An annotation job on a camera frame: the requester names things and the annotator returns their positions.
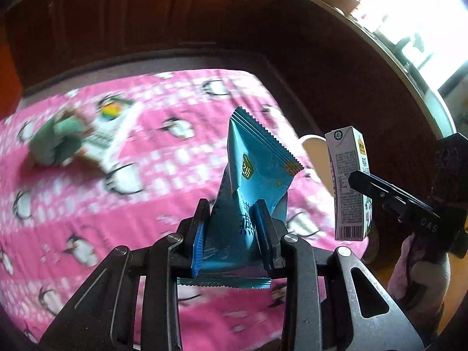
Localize white milk carton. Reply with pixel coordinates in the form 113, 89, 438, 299
325, 126, 374, 242

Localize brown wooden cabinets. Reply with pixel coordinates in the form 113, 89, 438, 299
4, 0, 456, 261

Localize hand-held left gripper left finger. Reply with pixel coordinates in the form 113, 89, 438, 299
38, 198, 211, 351

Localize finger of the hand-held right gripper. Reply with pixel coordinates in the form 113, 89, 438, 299
347, 170, 441, 224

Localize pink penguin blanket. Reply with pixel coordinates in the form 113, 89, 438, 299
0, 69, 371, 351

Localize white medicine box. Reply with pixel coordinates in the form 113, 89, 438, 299
78, 97, 144, 171

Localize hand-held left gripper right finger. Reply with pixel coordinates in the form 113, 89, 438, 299
253, 198, 425, 351

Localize green towel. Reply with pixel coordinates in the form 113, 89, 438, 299
28, 114, 93, 168

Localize white countertop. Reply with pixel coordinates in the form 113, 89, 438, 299
234, 0, 462, 137

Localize blue snack packet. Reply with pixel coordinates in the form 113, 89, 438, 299
176, 107, 305, 290

